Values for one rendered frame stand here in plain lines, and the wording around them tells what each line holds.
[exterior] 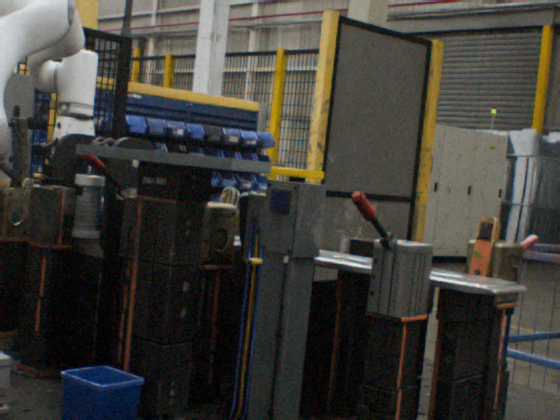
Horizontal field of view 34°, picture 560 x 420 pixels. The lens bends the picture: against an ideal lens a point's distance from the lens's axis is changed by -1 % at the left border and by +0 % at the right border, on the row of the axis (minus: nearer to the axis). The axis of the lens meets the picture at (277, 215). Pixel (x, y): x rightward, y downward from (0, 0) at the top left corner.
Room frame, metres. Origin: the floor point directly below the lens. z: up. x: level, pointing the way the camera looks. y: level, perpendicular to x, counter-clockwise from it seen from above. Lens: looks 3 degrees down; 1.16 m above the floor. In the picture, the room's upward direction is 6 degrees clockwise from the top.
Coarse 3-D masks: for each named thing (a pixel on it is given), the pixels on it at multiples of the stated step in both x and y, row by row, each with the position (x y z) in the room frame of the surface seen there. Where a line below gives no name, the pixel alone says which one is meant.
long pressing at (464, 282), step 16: (240, 240) 1.91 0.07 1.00; (320, 256) 1.71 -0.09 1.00; (336, 256) 1.76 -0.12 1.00; (352, 256) 1.78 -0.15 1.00; (368, 272) 1.58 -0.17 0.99; (432, 272) 1.63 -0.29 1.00; (448, 272) 1.65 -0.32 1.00; (448, 288) 1.49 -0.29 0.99; (464, 288) 1.47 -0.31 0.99; (480, 288) 1.46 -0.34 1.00; (496, 288) 1.49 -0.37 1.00; (512, 288) 1.53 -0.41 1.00
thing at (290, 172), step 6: (276, 168) 1.38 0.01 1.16; (282, 168) 1.37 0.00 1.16; (288, 168) 1.37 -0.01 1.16; (294, 168) 1.36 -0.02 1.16; (276, 174) 1.38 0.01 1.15; (282, 174) 1.37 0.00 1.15; (288, 174) 1.36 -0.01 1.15; (294, 174) 1.36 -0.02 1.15; (300, 174) 1.35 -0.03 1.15; (306, 174) 1.36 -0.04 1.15; (312, 174) 1.37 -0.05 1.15; (318, 174) 1.38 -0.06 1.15; (288, 180) 1.39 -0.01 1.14; (294, 180) 1.38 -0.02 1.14; (300, 180) 1.38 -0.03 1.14
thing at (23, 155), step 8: (16, 120) 2.11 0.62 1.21; (24, 120) 2.11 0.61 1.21; (32, 120) 2.13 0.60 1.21; (16, 128) 2.11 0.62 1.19; (24, 128) 2.11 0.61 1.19; (32, 128) 2.14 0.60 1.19; (16, 136) 2.11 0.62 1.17; (24, 136) 2.11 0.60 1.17; (16, 144) 2.11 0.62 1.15; (24, 144) 2.11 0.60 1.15; (16, 152) 2.12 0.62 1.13; (24, 152) 2.11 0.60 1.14; (16, 160) 2.12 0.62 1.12; (24, 160) 2.12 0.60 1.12; (16, 168) 2.12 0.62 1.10; (24, 168) 2.12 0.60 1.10; (24, 176) 2.12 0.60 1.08; (16, 184) 2.14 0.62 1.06
